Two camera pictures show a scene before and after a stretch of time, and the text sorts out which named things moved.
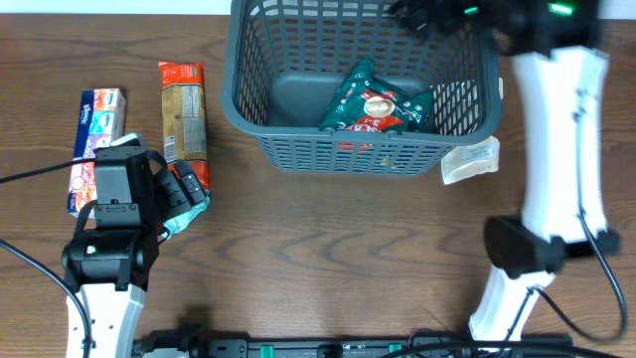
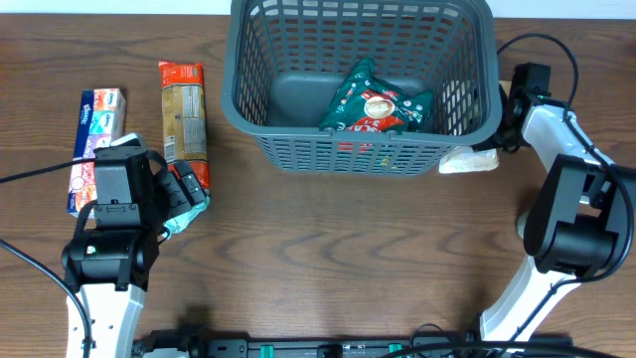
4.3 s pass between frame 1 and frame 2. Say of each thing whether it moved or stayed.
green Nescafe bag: stayed
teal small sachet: stayed
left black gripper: stayed
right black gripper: moved
